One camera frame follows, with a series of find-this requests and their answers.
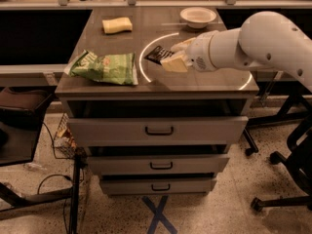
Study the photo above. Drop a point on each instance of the wire basket with items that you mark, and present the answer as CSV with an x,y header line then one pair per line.
x,y
63,140

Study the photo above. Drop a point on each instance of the bottom grey drawer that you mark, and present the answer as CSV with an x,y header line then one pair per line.
x,y
157,186

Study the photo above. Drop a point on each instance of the yellow sponge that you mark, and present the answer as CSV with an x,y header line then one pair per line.
x,y
111,26

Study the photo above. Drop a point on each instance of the middle grey drawer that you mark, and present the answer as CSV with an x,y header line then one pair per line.
x,y
157,164

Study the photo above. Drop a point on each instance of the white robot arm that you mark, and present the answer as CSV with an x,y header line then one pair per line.
x,y
265,40

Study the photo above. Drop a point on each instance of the top grey drawer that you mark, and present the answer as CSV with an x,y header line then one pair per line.
x,y
156,131

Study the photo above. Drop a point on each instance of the green jalapeno chip bag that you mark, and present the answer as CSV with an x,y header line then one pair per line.
x,y
112,69

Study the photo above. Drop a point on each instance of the white bowl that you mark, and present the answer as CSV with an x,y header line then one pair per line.
x,y
197,17

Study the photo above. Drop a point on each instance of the grey drawer cabinet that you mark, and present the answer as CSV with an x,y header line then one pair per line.
x,y
158,94

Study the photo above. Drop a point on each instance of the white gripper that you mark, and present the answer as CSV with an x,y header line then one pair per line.
x,y
199,54

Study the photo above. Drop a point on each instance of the dark chair left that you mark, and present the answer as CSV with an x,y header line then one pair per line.
x,y
21,119

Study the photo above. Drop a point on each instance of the grey drawer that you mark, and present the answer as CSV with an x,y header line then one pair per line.
x,y
157,186
157,164
156,131

